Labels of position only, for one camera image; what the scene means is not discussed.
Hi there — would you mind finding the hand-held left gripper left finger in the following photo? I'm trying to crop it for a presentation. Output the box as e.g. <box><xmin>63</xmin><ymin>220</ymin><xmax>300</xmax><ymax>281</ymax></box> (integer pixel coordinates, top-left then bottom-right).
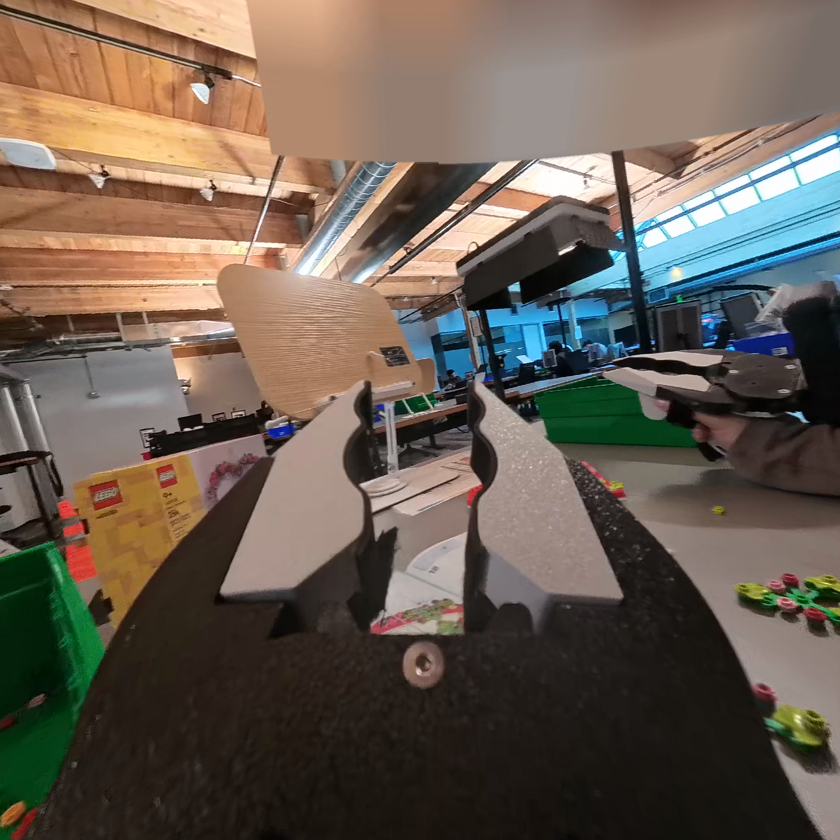
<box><xmin>220</xmin><ymin>381</ymin><xmax>399</xmax><ymax>639</ymax></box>

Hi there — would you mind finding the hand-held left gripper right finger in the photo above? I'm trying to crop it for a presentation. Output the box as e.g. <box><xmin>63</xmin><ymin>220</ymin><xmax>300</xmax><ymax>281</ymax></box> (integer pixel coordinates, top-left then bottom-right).
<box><xmin>463</xmin><ymin>379</ymin><xmax>624</xmax><ymax>636</ymax></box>

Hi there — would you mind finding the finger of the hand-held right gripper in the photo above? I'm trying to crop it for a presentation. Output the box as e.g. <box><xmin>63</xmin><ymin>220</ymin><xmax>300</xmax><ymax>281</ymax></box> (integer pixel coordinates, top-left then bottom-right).
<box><xmin>602</xmin><ymin>366</ymin><xmax>711</xmax><ymax>421</ymax></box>
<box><xmin>612</xmin><ymin>349</ymin><xmax>731</xmax><ymax>379</ymax></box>

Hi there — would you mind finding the person's right forearm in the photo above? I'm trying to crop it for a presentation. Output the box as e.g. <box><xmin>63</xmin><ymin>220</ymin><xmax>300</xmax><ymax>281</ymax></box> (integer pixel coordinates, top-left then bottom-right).
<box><xmin>724</xmin><ymin>412</ymin><xmax>840</xmax><ymax>497</ymax></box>

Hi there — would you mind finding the white lego box flower print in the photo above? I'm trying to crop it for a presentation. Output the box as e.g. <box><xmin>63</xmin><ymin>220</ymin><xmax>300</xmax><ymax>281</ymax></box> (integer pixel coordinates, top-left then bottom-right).
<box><xmin>186</xmin><ymin>433</ymin><xmax>270</xmax><ymax>514</ymax></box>

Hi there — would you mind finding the yellow lego box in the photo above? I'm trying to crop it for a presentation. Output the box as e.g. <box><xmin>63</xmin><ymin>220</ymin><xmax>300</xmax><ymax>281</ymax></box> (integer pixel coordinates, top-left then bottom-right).
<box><xmin>71</xmin><ymin>453</ymin><xmax>208</xmax><ymax>632</ymax></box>

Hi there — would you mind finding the person's right hand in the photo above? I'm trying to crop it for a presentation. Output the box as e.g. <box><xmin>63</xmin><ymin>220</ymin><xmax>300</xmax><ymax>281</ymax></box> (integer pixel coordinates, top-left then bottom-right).
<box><xmin>692</xmin><ymin>413</ymin><xmax>750</xmax><ymax>458</ymax></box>

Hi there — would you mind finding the green plastic bin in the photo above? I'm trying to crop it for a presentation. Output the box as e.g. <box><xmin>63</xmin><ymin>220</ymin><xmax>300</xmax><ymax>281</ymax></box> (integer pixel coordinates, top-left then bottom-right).
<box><xmin>534</xmin><ymin>377</ymin><xmax>700</xmax><ymax>448</ymax></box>
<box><xmin>0</xmin><ymin>541</ymin><xmax>106</xmax><ymax>840</ymax></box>

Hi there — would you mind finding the thick black pole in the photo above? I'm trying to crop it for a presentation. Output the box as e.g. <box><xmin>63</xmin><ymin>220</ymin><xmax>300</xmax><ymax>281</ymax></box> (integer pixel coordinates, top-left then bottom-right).
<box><xmin>610</xmin><ymin>150</ymin><xmax>655</xmax><ymax>357</ymax></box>

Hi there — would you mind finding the thin black lamp pole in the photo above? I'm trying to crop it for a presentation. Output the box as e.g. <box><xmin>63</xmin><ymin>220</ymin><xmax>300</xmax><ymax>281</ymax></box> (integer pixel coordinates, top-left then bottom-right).
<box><xmin>475</xmin><ymin>307</ymin><xmax>508</xmax><ymax>403</ymax></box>

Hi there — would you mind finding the black overhead light panel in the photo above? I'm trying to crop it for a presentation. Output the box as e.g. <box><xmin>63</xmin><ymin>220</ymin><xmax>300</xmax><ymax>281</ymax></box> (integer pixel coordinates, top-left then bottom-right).
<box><xmin>455</xmin><ymin>196</ymin><xmax>619</xmax><ymax>311</ymax></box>

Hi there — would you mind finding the orange object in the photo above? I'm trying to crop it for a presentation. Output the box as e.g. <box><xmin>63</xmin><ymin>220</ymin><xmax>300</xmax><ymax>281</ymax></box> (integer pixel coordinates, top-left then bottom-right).
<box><xmin>58</xmin><ymin>499</ymin><xmax>97</xmax><ymax>584</ymax></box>

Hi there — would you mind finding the white ceiling access point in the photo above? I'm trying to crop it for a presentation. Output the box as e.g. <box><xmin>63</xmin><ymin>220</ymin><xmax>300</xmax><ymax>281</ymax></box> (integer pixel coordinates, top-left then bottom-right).
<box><xmin>0</xmin><ymin>138</ymin><xmax>58</xmax><ymax>172</ymax></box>

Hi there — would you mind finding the red lego heart frame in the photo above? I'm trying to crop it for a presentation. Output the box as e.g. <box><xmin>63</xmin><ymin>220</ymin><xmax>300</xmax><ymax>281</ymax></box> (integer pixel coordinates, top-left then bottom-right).
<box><xmin>467</xmin><ymin>459</ymin><xmax>628</xmax><ymax>507</ymax></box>

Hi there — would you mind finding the silver ventilation duct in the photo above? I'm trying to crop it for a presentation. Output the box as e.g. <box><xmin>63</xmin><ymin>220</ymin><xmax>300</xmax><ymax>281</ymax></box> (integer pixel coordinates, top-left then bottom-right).
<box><xmin>291</xmin><ymin>160</ymin><xmax>397</xmax><ymax>278</ymax></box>

